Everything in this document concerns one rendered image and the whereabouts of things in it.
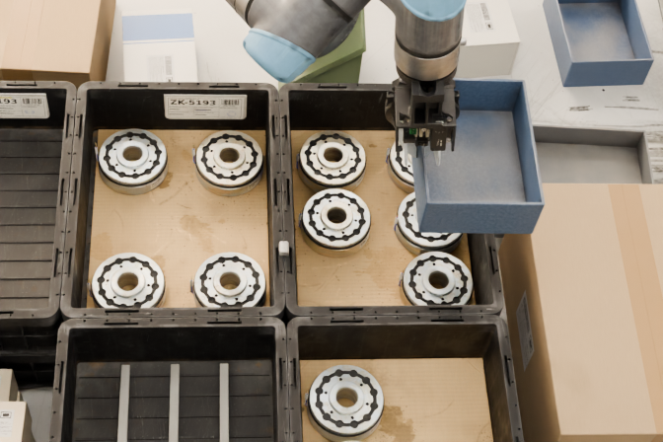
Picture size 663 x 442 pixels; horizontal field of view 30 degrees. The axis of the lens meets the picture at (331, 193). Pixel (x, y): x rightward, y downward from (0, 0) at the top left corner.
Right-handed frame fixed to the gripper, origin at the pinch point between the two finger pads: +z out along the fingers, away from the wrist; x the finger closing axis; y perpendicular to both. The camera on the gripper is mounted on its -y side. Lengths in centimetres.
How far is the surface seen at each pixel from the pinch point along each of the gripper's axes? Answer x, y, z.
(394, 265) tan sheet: -2.8, 1.3, 28.7
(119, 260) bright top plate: -42.2, 3.9, 22.0
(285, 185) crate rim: -18.4, -5.4, 17.1
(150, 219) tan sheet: -39.0, -5.1, 25.2
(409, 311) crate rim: -1.2, 14.2, 18.7
